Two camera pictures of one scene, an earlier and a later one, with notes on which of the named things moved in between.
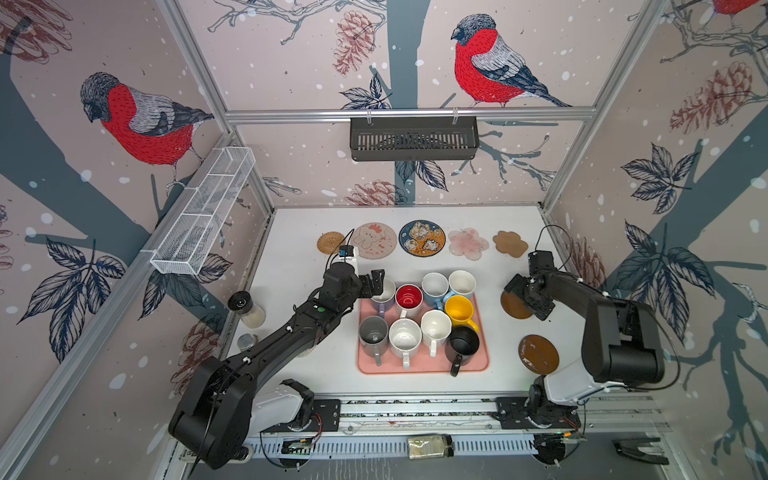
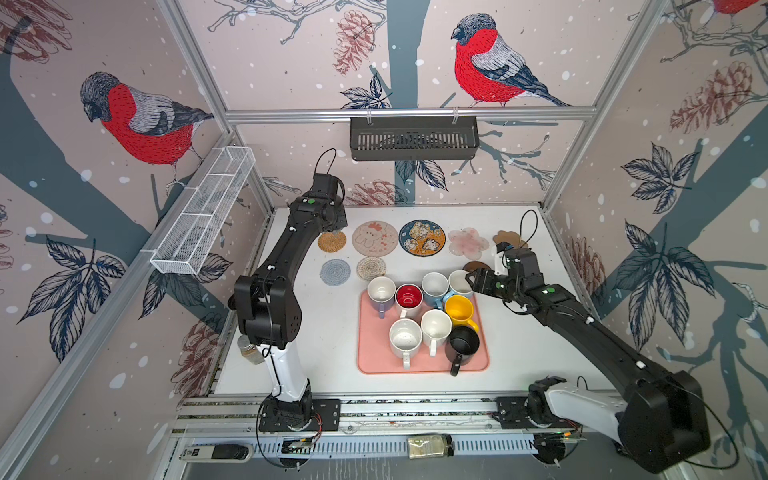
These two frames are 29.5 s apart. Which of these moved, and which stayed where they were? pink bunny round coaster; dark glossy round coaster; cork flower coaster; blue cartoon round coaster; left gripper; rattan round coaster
Moved: left gripper; dark glossy round coaster
Stayed: blue cartoon round coaster; rattan round coaster; pink bunny round coaster; cork flower coaster
